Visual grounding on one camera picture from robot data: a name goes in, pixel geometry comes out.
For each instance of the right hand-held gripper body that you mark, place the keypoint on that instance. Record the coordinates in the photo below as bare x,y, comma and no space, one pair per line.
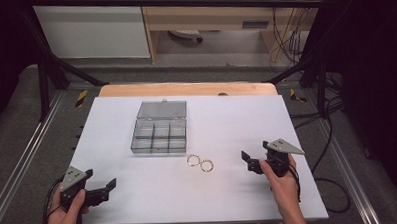
278,156

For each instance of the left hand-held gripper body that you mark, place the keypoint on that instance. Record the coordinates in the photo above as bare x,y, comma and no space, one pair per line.
73,186

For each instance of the person's right hand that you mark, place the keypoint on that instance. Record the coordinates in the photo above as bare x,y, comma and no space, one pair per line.
282,185

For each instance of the person's left hand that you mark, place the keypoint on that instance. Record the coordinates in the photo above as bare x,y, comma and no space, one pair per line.
64,216

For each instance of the yellow black tape marker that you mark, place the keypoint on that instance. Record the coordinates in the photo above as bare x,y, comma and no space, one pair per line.
81,97
296,96

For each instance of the clear plastic compartment box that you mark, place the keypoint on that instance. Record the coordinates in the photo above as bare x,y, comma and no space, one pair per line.
160,130

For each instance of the chair base with caster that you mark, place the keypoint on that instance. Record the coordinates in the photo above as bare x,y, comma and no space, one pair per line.
185,34

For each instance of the white cabinet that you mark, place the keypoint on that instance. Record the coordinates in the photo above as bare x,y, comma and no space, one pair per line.
90,29

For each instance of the aluminium floor rail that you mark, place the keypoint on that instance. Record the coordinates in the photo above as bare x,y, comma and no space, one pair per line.
24,154
352,173

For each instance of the black metal frame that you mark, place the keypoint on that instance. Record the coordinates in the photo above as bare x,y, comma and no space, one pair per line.
182,2

